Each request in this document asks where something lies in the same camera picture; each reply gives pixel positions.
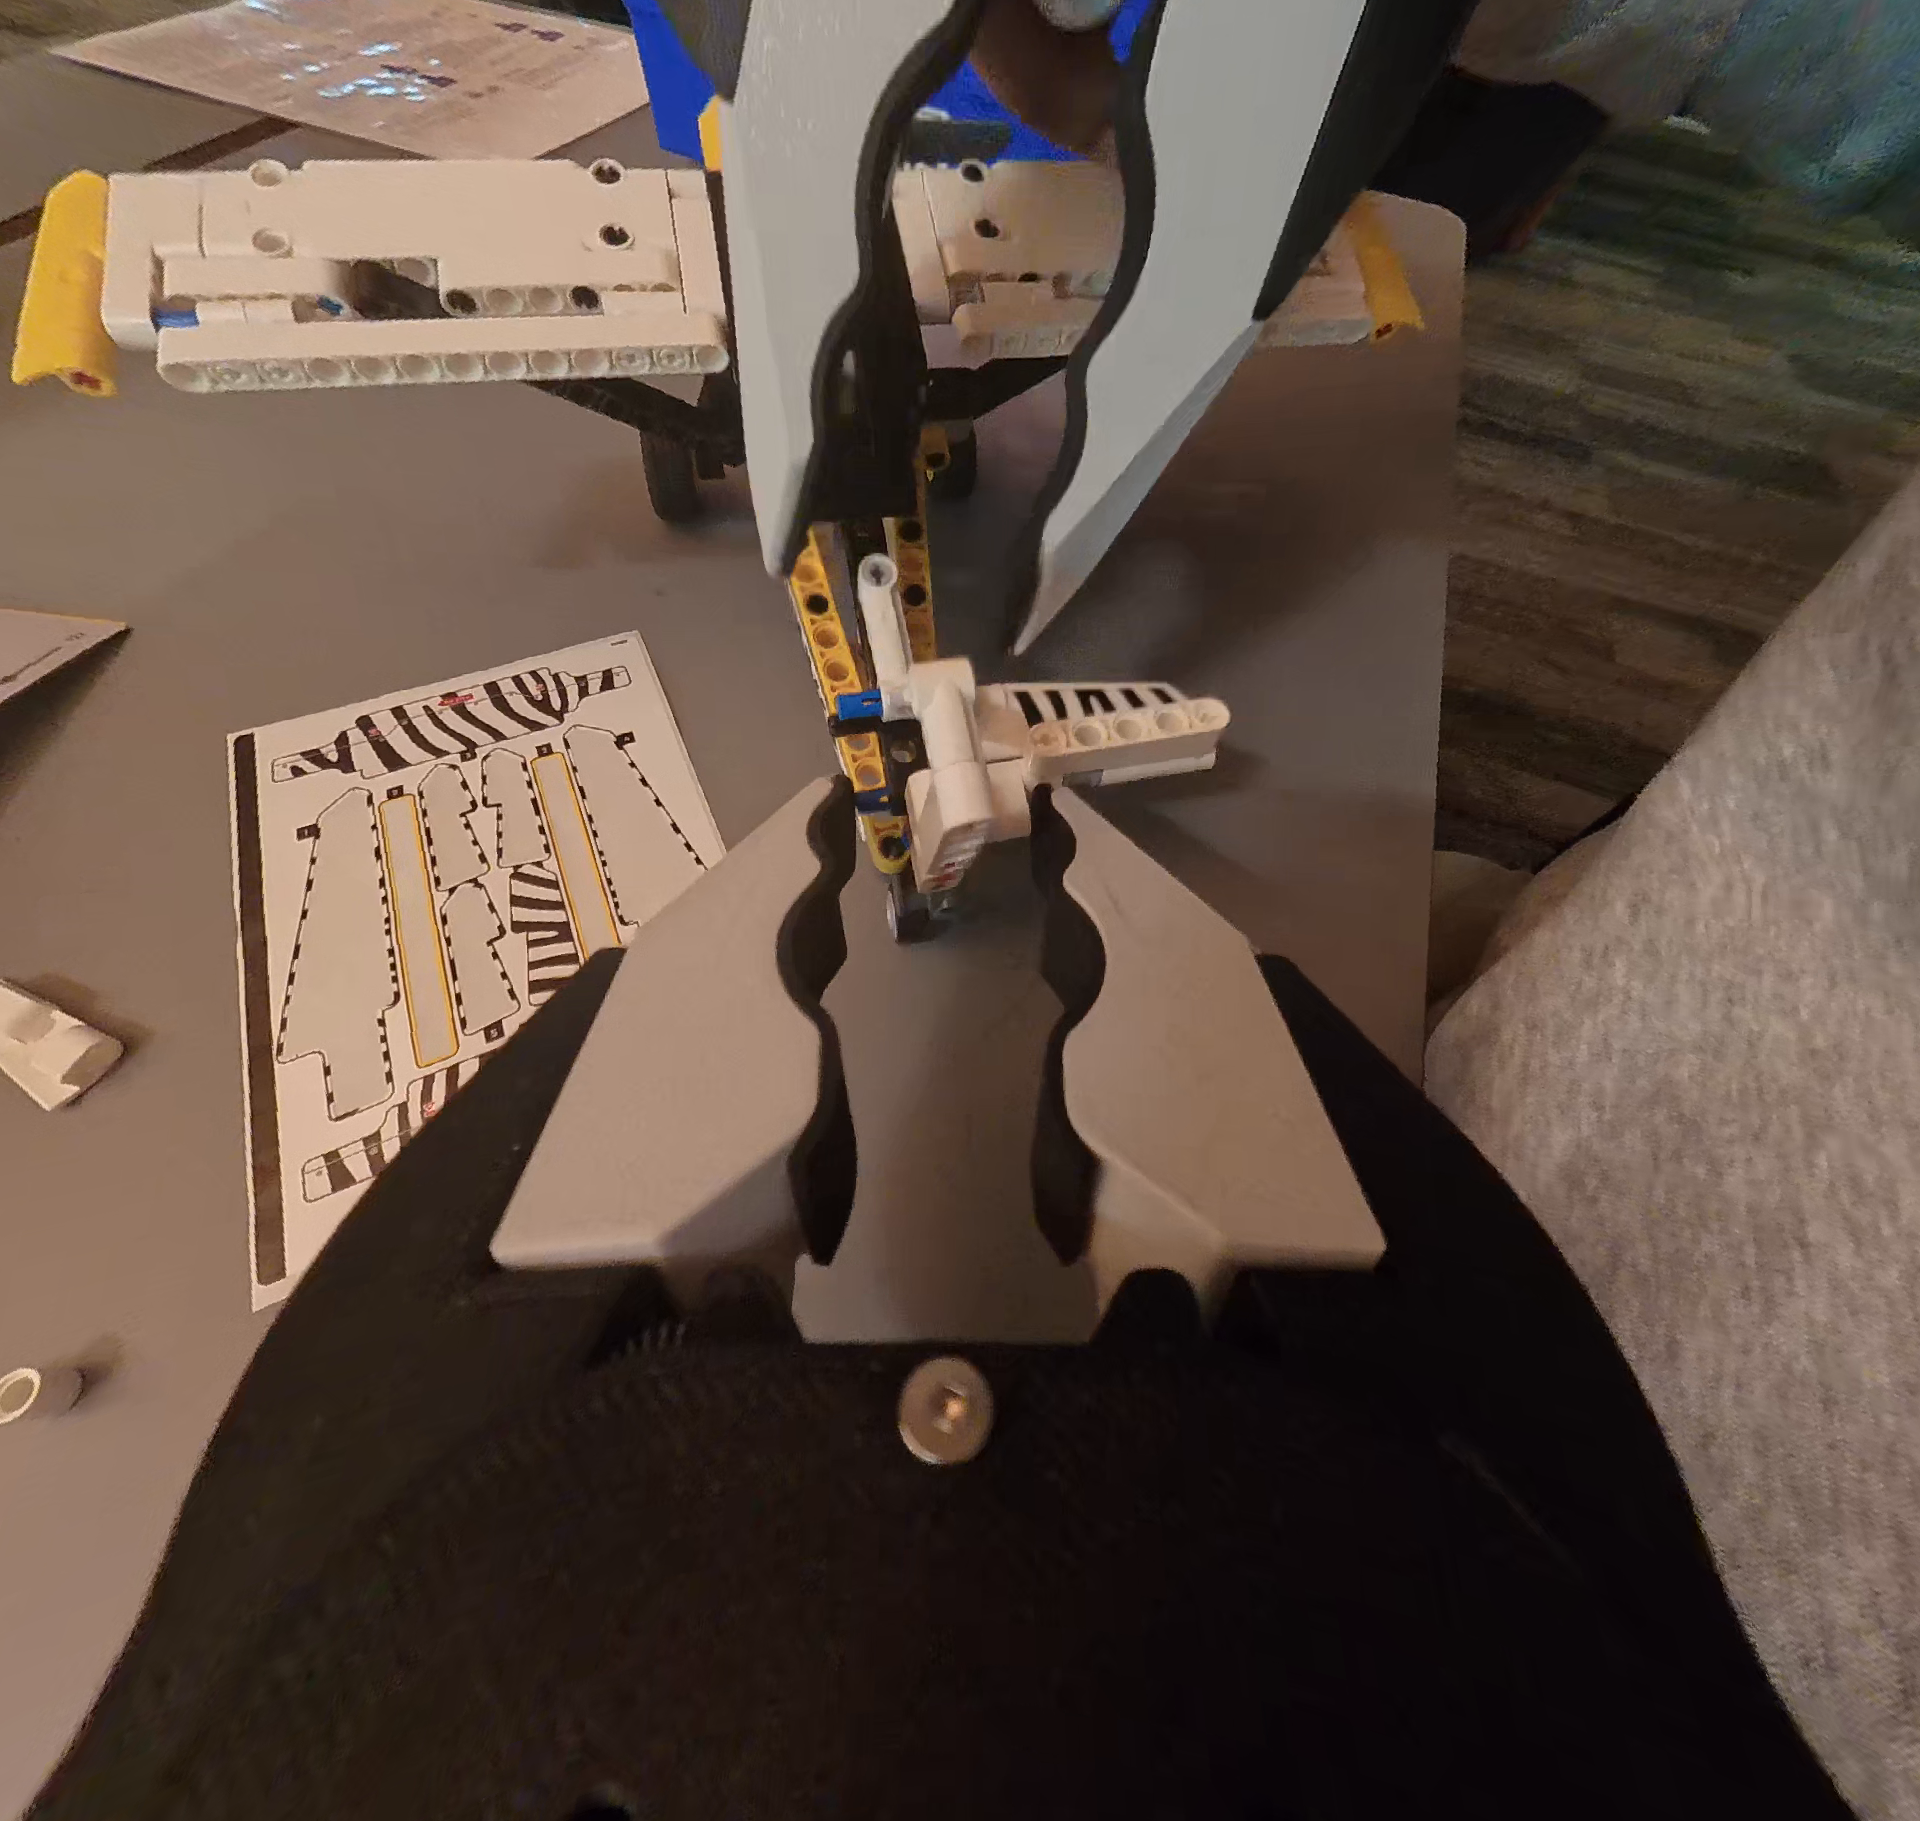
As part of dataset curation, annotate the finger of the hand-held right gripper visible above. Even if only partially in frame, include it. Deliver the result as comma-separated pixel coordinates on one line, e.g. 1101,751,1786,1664
716,0,1007,582
1013,0,1402,656

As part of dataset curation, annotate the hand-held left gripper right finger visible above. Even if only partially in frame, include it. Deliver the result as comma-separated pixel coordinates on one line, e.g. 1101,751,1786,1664
1030,781,1391,1313

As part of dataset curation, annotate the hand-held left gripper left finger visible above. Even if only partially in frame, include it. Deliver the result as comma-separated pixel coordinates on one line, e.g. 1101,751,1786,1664
488,772,861,1272

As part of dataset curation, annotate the white yellow lego airplane model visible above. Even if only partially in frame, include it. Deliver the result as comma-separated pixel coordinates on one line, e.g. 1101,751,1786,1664
11,156,1428,945

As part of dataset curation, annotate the white lego pieces clump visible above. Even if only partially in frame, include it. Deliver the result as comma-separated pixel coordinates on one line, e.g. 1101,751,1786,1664
0,979,127,1109

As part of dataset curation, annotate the person's right hand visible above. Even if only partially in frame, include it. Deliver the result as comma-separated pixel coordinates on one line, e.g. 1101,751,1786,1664
968,0,1128,153

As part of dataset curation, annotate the blue plastic bin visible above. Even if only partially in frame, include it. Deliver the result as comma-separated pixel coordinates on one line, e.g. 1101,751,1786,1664
609,0,1247,164

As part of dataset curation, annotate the zebra striped sticker sheet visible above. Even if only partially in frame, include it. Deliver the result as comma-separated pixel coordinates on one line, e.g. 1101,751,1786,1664
228,631,732,1313

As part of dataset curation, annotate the laminated paper sheet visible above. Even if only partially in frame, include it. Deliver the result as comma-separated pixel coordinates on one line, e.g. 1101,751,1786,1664
51,0,650,160

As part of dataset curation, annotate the open instruction booklet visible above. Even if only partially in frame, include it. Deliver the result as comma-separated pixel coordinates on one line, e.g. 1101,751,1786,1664
0,604,133,706

